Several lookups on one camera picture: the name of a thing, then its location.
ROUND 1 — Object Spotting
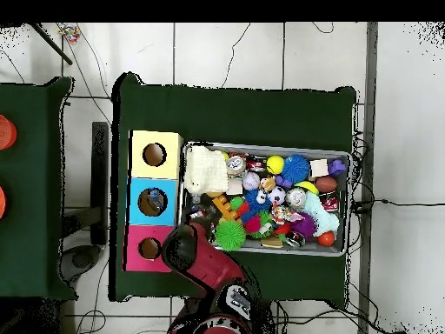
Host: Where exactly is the brown toy football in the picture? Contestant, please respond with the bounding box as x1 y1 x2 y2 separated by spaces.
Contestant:
314 175 339 194

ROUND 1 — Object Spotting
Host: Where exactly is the mint knitted cloth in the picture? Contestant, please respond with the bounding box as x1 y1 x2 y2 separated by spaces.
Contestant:
303 190 341 237

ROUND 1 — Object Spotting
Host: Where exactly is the orange ridged cup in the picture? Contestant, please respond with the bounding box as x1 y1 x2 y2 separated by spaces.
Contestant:
0 114 17 151

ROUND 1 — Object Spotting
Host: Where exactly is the orange plush toy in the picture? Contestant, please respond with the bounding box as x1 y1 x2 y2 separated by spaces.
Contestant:
258 176 277 194

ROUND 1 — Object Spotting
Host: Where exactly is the plain wooden block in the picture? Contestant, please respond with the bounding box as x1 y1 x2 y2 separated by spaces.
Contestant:
309 158 329 177

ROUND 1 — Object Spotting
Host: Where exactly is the black upright panel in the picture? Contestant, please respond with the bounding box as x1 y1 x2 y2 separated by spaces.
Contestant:
90 121 110 246

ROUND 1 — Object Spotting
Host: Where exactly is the opened silver drink can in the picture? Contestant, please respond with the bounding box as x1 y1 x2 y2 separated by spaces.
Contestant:
226 155 248 177

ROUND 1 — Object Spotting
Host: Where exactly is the green spiky rubber ball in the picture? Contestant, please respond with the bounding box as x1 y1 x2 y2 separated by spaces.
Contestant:
214 219 247 252

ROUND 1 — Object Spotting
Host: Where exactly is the purple spiky rubber ball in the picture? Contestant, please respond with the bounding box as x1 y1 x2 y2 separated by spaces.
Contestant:
289 211 318 241

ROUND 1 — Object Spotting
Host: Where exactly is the black cable with plug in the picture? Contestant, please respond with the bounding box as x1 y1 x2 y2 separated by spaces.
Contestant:
350 197 445 214

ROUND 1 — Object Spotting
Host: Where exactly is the white baseball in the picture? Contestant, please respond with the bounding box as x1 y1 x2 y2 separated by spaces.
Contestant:
242 171 262 191

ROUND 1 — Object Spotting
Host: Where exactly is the shallow wire mesh bin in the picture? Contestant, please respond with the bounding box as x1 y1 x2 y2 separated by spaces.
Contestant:
176 140 353 257

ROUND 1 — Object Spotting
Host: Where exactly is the bag of colourful beads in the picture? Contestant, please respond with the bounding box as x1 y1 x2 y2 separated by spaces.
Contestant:
56 23 82 45

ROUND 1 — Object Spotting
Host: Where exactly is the cream waffle cloth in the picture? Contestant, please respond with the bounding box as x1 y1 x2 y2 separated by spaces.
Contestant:
183 144 230 194

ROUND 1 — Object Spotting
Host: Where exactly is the side table with green cloth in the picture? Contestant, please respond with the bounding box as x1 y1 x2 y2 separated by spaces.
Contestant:
0 77 78 301

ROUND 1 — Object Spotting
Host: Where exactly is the black rod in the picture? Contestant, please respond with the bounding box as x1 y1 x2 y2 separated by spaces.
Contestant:
30 23 74 66

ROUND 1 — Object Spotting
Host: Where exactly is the wooden box with three holes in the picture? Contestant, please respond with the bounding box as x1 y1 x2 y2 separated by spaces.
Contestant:
123 129 184 273

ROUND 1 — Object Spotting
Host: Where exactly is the blue spiky ball with eyes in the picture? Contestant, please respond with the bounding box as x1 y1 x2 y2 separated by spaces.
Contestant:
280 153 311 184

